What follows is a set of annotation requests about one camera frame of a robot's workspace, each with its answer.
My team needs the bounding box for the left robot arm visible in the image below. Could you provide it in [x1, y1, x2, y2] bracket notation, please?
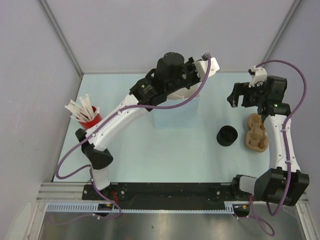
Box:
[75, 52, 202, 200]

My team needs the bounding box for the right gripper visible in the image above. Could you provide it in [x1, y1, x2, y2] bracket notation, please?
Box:
[227, 80, 268, 108]

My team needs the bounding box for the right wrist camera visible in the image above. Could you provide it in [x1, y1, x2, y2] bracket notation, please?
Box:
[248, 66, 268, 88]

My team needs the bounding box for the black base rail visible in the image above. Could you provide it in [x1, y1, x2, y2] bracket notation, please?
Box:
[82, 181, 251, 211]

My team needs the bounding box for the white cable duct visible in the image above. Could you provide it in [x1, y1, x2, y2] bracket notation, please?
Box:
[46, 201, 250, 214]

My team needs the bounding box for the brown cardboard cup carrier stack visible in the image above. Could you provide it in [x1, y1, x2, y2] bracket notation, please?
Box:
[245, 113, 269, 153]

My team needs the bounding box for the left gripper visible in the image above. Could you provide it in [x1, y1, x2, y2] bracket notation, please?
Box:
[165, 56, 203, 96]

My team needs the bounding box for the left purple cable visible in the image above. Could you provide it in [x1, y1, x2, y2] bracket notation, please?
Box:
[48, 52, 212, 225]

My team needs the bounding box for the light blue paper bag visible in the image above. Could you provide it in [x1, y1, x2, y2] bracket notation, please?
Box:
[151, 84, 200, 130]

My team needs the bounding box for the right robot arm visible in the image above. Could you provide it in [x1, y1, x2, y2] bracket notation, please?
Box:
[227, 76, 310, 207]

